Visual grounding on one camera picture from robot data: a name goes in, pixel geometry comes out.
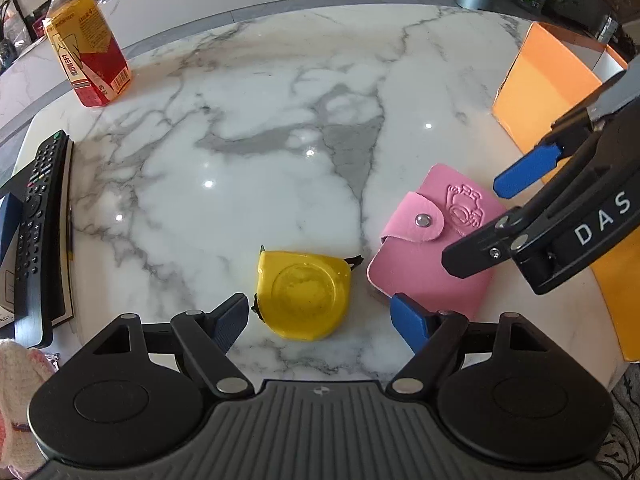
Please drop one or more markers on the yellow tape measure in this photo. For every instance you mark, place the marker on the yellow tape measure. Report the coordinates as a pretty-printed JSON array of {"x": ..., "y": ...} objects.
[{"x": 300, "y": 295}]

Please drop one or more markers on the black remote control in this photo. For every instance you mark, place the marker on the black remote control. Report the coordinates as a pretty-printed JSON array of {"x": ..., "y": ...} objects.
[{"x": 37, "y": 230}]

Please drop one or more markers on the orange cardboard box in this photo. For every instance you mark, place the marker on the orange cardboard box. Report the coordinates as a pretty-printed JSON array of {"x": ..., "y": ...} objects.
[{"x": 545, "y": 90}]

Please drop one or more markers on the tea bottle with red label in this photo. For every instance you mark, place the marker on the tea bottle with red label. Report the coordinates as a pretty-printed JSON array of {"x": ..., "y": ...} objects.
[{"x": 90, "y": 55}]

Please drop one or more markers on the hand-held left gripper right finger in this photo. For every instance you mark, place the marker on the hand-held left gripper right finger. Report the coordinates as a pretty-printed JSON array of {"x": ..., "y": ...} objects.
[{"x": 410, "y": 322}]

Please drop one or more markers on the pink card wallet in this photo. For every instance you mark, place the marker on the pink card wallet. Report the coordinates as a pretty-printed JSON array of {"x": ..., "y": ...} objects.
[{"x": 415, "y": 270}]

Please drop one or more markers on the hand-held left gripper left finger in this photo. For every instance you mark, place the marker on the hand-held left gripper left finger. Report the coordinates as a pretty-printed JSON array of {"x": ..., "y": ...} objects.
[{"x": 232, "y": 317}]

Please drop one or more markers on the pink and white crochet toy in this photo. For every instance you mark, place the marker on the pink and white crochet toy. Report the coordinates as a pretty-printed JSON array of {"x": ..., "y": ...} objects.
[{"x": 20, "y": 375}]

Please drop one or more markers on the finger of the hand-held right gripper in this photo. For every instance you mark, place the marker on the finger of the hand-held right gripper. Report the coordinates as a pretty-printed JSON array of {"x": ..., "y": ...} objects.
[
  {"x": 525, "y": 172},
  {"x": 475, "y": 255}
]

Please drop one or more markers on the floral grey cloth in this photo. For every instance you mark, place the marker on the floral grey cloth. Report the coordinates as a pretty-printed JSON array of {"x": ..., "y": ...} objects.
[{"x": 625, "y": 425}]

